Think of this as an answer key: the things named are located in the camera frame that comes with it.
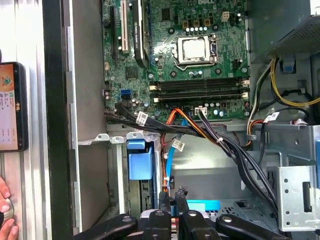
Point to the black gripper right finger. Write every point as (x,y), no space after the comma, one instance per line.
(200,227)

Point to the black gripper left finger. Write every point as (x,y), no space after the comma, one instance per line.
(157,225)

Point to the hard disk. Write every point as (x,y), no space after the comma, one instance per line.
(140,165)

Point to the silver disk bay cage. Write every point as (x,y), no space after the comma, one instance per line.
(120,170)

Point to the person hand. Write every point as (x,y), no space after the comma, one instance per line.
(3,190)

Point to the bright blue plastic tab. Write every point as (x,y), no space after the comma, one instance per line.
(202,205)

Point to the silver optical bay cage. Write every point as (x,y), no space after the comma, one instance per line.
(295,190)

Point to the black RAM slot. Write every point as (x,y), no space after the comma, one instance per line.
(200,93)
(200,82)
(200,87)
(200,99)

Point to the black PC case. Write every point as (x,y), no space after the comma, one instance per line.
(57,125)

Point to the silver CPU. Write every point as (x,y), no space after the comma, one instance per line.
(195,50)

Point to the black graphics card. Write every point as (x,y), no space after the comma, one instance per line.
(138,37)

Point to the black smartphone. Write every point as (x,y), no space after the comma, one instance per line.
(10,100)

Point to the black expansion slot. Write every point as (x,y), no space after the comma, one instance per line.
(114,35)

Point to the white expansion slot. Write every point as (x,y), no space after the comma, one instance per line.
(124,25)

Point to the green motherboard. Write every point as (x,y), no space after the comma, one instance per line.
(225,25)

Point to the grey power supply unit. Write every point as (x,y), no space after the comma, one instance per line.
(275,20)

